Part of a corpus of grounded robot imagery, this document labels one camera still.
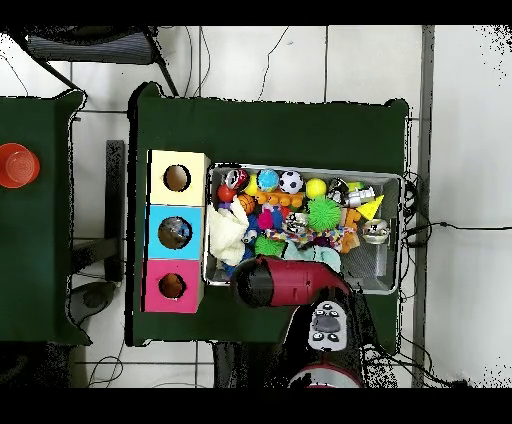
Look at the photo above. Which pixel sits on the mint green cloth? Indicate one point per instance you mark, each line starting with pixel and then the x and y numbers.
pixel 312 254

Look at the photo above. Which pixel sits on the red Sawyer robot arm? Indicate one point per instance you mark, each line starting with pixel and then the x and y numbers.
pixel 296 280

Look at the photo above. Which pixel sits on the wooden box with three holes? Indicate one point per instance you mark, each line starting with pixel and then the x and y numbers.
pixel 160 192

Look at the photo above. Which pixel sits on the small basketball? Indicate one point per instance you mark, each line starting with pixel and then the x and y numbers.
pixel 247 203

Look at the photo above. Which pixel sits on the globe print ball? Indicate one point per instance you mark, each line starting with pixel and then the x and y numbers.
pixel 267 180

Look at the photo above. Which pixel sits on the cream knitted cloth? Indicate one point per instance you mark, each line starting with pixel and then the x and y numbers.
pixel 226 236

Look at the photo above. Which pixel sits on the crushed red can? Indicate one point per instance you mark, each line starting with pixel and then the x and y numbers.
pixel 236 178

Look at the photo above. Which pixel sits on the crushed silver can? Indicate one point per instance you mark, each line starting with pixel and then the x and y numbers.
pixel 296 222

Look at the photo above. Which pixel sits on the soccer ball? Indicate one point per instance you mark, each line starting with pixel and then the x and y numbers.
pixel 290 182

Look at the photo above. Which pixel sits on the yellow ball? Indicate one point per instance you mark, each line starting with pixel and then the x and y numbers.
pixel 316 188

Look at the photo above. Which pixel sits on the large green spiky ball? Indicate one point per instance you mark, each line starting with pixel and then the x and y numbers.
pixel 324 213

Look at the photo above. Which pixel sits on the dark green table cloth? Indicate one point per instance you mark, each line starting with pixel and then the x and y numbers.
pixel 32 240
pixel 272 132

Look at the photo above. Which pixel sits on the yellow cheese wedge toy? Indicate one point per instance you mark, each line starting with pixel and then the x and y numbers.
pixel 370 207

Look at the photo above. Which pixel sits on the black chair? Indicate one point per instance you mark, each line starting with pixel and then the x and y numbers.
pixel 88 46

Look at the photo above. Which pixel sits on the orange plastic cup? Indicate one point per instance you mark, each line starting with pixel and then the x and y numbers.
pixel 18 165

